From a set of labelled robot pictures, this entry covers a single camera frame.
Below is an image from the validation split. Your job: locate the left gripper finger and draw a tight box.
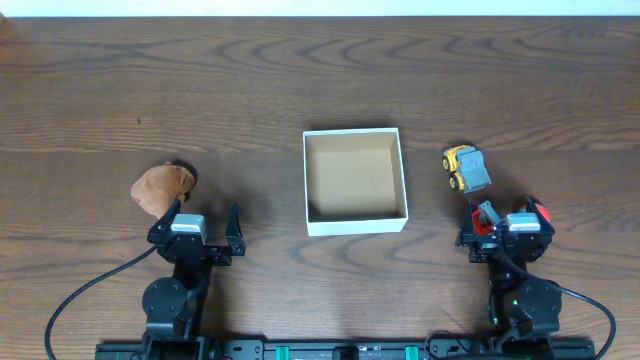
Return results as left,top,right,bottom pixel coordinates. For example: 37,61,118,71
149,198,182,235
225,202,243,245

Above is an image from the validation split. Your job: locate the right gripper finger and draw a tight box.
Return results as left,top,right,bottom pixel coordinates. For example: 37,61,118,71
525,196,554,235
458,199,474,240

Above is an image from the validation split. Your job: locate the red round toy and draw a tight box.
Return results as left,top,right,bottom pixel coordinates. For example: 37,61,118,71
519,196,551,222

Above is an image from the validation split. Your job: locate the red toy fire truck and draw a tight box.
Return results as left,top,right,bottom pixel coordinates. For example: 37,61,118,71
472,201,502,236

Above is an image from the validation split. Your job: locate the yellow grey toy dump truck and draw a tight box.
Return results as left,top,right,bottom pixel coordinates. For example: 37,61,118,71
442,145,492,193

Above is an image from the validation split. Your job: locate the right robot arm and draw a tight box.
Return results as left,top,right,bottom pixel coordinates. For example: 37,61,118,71
456,197,562,359

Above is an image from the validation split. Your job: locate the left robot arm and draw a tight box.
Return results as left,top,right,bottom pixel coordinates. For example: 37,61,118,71
141,200,246,359

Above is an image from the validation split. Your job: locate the brown plush toy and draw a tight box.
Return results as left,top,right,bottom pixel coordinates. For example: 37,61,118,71
130,162,196,219

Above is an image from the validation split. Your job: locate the white cardboard box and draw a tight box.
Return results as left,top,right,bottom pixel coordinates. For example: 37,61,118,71
303,128,409,237

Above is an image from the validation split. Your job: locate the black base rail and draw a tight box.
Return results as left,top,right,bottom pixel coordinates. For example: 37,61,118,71
95,336,596,360

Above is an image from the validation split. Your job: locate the right black cable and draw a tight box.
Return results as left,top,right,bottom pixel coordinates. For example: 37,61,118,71
499,249,617,360

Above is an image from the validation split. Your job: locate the black cable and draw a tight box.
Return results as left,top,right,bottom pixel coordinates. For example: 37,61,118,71
44,244,159,360
499,249,617,360

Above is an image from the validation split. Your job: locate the left black cable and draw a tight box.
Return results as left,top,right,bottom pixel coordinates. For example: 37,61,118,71
44,244,159,360

